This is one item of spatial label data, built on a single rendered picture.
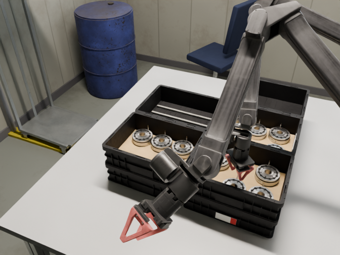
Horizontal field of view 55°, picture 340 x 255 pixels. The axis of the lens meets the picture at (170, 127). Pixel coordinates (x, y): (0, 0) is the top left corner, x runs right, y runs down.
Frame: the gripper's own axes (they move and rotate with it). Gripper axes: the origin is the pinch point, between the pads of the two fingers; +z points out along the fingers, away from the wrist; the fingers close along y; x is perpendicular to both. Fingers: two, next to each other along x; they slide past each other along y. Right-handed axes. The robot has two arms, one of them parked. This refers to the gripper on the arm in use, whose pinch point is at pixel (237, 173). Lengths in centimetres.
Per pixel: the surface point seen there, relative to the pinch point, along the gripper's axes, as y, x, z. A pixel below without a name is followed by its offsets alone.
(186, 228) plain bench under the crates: -0.1, -20.9, 25.3
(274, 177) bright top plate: 0.4, 19.5, 9.0
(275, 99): -55, 60, 11
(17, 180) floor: -134, -105, 93
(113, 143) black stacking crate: -43, -41, 6
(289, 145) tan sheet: -17.7, 41.2, 11.4
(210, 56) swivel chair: -186, 85, 42
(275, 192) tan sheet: 5.2, 17.3, 12.0
